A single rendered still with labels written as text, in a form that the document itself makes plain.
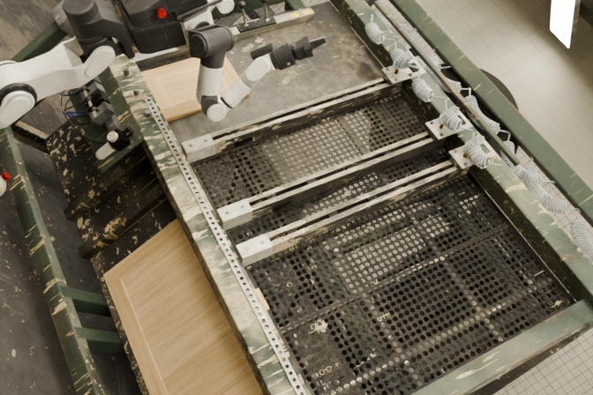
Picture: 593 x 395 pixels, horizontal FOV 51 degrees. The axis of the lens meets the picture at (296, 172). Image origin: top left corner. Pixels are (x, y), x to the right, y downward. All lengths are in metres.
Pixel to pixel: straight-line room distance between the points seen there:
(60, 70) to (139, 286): 0.96
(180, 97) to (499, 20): 5.75
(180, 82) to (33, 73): 0.71
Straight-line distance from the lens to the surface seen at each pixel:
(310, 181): 2.51
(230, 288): 2.26
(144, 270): 2.78
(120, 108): 2.80
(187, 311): 2.62
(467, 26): 8.08
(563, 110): 7.61
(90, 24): 2.36
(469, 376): 2.30
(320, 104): 2.81
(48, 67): 2.49
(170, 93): 2.86
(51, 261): 2.84
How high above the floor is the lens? 1.60
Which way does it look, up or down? 8 degrees down
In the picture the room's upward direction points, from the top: 53 degrees clockwise
